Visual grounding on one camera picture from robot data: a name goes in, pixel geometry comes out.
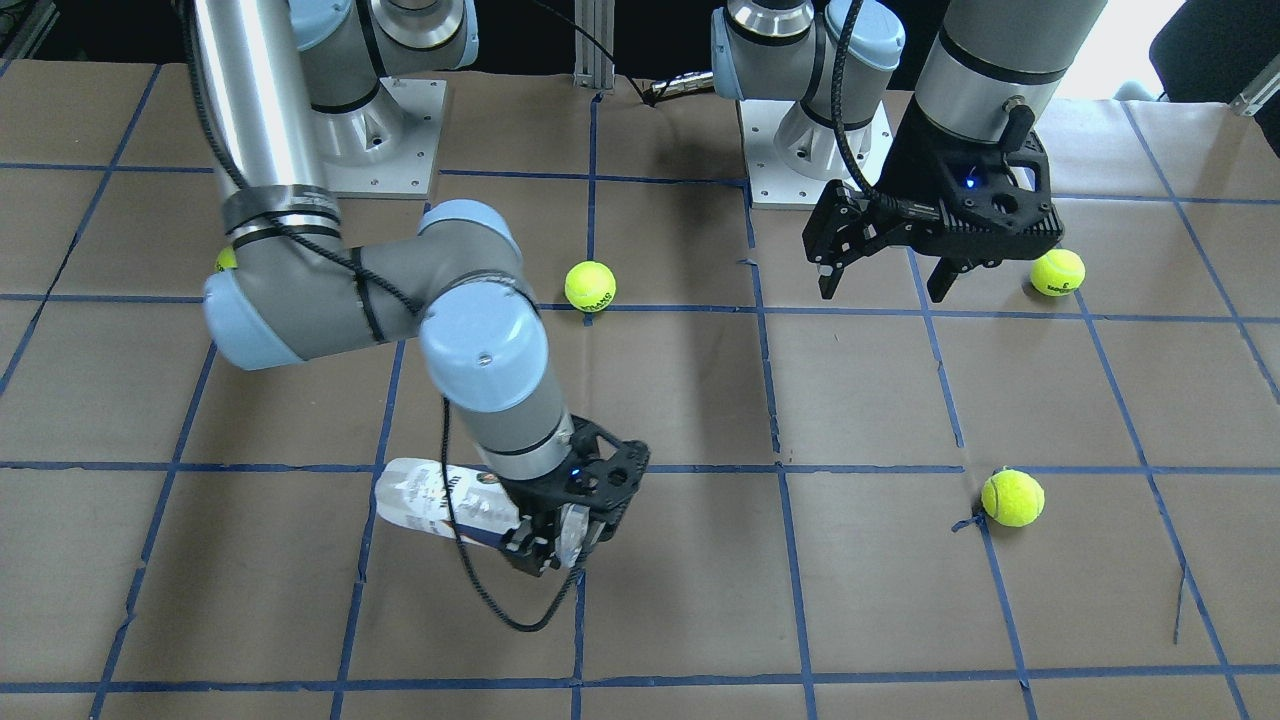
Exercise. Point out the clear tennis ball can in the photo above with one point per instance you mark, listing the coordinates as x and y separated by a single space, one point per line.
445 500

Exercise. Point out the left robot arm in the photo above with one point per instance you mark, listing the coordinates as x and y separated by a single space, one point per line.
838 61

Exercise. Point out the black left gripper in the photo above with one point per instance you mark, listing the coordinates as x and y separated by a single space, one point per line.
913 157

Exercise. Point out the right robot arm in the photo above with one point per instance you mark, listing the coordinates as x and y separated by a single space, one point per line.
286 90

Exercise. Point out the tennis ball near bases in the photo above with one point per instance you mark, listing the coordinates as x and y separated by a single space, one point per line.
1057 273

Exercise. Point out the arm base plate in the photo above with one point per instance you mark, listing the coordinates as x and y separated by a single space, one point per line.
387 148
789 157

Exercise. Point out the tennis ball near centre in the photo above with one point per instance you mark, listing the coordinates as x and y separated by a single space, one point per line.
590 286

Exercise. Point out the tennis ball with tape scrap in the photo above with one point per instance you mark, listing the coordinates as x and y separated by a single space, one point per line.
1012 497

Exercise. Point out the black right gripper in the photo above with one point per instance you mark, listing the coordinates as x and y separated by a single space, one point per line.
524 496

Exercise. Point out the aluminium frame post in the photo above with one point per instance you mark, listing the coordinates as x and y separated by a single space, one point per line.
592 66

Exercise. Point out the tennis ball far corner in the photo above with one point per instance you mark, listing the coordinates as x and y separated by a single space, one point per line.
226 260

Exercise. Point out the brown paper table cover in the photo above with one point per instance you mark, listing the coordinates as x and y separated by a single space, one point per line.
181 539

